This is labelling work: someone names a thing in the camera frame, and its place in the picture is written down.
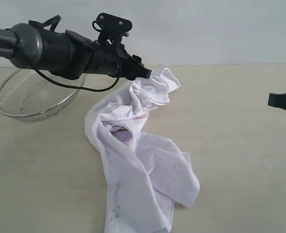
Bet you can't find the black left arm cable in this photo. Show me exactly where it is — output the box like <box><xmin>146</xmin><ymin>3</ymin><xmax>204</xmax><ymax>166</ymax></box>
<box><xmin>0</xmin><ymin>15</ymin><xmax>121</xmax><ymax>93</ymax></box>

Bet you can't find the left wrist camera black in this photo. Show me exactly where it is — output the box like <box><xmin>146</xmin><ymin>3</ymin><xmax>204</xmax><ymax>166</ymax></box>
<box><xmin>92</xmin><ymin>13</ymin><xmax>133</xmax><ymax>46</ymax></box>

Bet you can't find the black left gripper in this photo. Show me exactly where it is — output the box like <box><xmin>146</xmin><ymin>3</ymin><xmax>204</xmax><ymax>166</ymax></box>
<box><xmin>86</xmin><ymin>40</ymin><xmax>152</xmax><ymax>79</ymax></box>

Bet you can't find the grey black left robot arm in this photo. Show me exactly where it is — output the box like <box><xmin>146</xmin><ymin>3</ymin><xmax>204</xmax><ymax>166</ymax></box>
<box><xmin>0</xmin><ymin>23</ymin><xmax>151</xmax><ymax>80</ymax></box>

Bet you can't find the metal wire mesh basket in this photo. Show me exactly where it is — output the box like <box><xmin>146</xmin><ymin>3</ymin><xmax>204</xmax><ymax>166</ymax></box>
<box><xmin>0</xmin><ymin>69</ymin><xmax>79</xmax><ymax>122</ymax></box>

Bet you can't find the white t-shirt red lettering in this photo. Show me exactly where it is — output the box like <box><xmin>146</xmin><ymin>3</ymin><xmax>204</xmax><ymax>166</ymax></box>
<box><xmin>84</xmin><ymin>68</ymin><xmax>200</xmax><ymax>233</ymax></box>

